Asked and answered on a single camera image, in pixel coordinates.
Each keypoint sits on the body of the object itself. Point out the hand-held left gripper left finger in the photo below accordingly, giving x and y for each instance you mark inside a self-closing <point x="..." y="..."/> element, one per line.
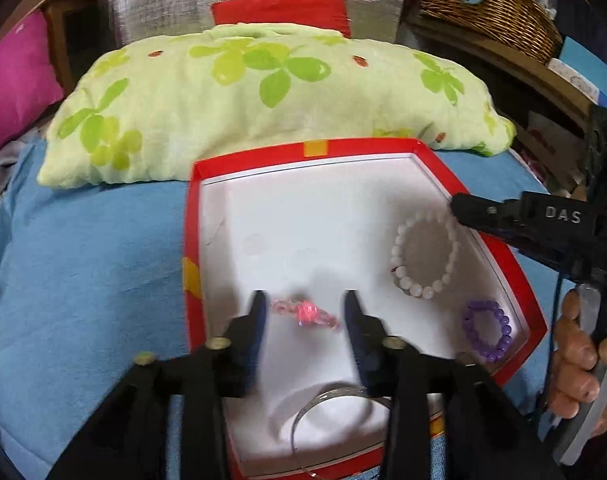
<point x="257" y="322"/>

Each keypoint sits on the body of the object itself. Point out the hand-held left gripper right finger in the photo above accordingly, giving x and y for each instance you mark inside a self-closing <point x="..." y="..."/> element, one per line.
<point x="354" y="322"/>

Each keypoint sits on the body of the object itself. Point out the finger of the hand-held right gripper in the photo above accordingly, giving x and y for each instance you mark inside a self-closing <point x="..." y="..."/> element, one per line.
<point x="478" y="215"/>

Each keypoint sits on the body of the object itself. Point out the red cardboard box white inside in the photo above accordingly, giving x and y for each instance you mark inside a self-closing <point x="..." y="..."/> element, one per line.
<point x="303" y="220"/>

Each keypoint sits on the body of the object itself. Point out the person's right hand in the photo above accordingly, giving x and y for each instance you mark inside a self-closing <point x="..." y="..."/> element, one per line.
<point x="573" y="350"/>

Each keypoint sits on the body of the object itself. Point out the silver bangle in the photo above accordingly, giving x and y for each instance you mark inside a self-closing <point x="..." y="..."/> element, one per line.
<point x="328" y="393"/>

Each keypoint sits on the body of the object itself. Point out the wooden shelf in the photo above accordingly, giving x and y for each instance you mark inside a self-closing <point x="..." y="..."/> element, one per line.
<point x="508" y="60"/>

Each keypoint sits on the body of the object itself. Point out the light blue book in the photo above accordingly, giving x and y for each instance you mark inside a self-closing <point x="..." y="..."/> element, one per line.
<point x="588" y="60"/>

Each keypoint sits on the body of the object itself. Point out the blue blanket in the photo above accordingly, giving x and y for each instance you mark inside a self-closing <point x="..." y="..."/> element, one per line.
<point x="83" y="260"/>

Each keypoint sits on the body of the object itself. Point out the wicker basket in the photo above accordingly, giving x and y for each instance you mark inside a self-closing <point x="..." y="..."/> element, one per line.
<point x="493" y="10"/>

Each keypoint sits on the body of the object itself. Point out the green leaf print pillow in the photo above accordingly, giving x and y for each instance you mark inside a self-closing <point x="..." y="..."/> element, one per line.
<point x="233" y="100"/>

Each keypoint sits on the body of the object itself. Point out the red cushion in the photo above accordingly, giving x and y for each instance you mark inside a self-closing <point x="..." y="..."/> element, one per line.
<point x="283" y="7"/>

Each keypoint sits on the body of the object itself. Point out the grey cloth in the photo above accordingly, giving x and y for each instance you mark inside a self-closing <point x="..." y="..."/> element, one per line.
<point x="3" y="175"/>

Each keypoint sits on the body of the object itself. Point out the silver foil insulation panel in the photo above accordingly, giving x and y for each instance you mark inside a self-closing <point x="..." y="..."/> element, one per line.
<point x="148" y="0"/>

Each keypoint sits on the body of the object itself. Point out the magenta pillow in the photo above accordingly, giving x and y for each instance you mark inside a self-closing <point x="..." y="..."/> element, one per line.
<point x="18" y="80"/>

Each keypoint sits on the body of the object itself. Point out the wooden chair frame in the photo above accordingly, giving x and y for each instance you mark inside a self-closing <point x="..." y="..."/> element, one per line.
<point x="58" y="25"/>

